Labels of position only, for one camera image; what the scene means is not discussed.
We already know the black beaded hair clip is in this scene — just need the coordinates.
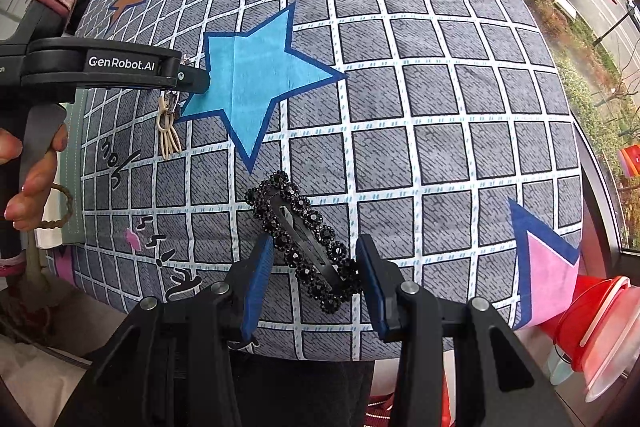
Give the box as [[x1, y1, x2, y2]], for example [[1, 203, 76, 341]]
[[245, 170, 361, 314]]

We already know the beige claw hair clip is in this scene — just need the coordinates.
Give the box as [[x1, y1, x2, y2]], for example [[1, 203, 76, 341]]
[[155, 91, 182, 160]]

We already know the green jewelry tray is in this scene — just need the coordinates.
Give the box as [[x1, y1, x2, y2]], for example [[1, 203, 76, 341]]
[[36, 90, 91, 251]]

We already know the left hand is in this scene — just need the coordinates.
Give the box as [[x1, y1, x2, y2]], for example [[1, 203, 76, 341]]
[[4, 124, 68, 232]]

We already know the grey checked star bedsheet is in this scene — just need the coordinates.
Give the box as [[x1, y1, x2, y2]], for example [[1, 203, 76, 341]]
[[55, 0, 582, 329]]

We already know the red plastic container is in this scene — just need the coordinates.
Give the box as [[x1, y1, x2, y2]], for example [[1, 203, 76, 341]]
[[540, 275, 640, 402]]

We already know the braided brown wrist bracelet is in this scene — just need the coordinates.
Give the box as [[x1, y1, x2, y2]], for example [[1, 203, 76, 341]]
[[38, 182, 75, 230]]

